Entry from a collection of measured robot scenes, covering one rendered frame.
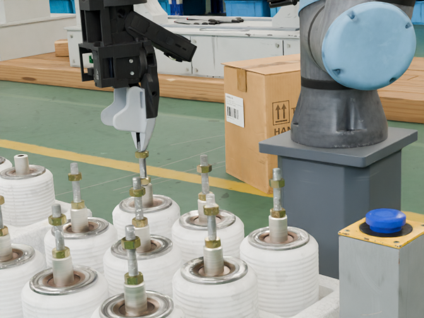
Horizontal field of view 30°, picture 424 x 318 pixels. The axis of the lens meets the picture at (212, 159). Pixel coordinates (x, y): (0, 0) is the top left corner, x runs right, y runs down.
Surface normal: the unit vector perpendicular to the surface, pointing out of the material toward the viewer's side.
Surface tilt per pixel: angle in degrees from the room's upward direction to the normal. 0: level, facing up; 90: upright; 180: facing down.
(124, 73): 90
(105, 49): 90
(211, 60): 90
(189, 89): 90
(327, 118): 72
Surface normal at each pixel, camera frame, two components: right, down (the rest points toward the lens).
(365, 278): -0.67, 0.23
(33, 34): 0.78, 0.12
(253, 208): -0.05, -0.96
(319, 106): -0.54, -0.06
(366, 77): 0.05, 0.37
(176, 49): 0.51, 0.22
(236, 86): -0.92, 0.15
